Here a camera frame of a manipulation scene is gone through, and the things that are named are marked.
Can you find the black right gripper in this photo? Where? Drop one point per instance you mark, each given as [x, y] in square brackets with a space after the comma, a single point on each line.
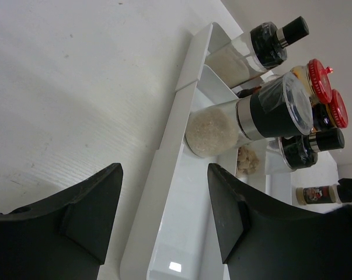
[344, 190]

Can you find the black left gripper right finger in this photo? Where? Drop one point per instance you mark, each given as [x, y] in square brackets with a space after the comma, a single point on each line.
[261, 237]

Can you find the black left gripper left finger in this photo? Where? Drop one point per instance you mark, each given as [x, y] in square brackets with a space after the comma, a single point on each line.
[63, 236]

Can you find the small black cap spice bottle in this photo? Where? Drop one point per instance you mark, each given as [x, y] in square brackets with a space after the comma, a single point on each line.
[318, 195]

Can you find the black knob pepper grinder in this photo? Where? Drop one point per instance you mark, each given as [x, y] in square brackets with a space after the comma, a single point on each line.
[286, 155]

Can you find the clear cap salt grinder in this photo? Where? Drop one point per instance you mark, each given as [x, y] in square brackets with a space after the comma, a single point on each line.
[279, 108]

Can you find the red lid dark sauce jar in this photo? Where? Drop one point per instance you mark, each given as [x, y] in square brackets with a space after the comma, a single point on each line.
[314, 77]

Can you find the black knob cream grinder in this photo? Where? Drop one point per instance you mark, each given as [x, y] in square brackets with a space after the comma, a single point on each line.
[256, 52]

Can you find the white divided organizer tray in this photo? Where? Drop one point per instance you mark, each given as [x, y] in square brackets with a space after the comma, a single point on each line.
[173, 234]

